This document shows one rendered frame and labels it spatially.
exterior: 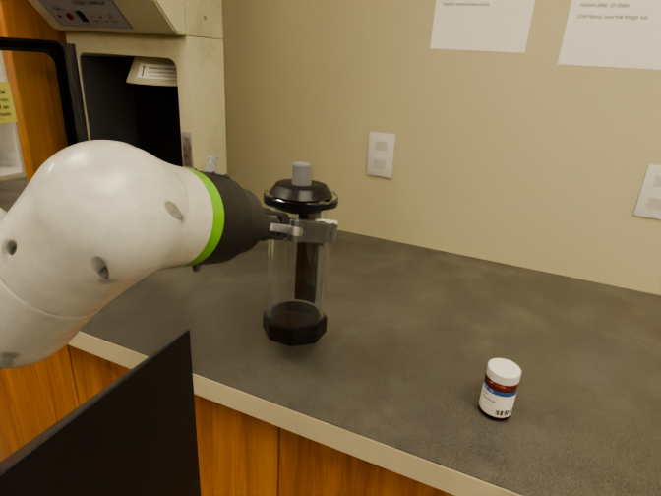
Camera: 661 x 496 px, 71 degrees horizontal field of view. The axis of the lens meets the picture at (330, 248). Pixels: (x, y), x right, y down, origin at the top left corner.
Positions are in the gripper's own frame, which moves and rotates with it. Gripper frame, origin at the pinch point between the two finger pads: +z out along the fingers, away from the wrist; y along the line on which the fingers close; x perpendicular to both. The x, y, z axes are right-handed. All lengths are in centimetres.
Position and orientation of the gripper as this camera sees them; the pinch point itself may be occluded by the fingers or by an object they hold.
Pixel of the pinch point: (298, 223)
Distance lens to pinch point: 67.9
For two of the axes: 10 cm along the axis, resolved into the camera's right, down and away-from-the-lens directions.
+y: -9.2, -2.0, 3.4
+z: 3.5, -0.2, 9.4
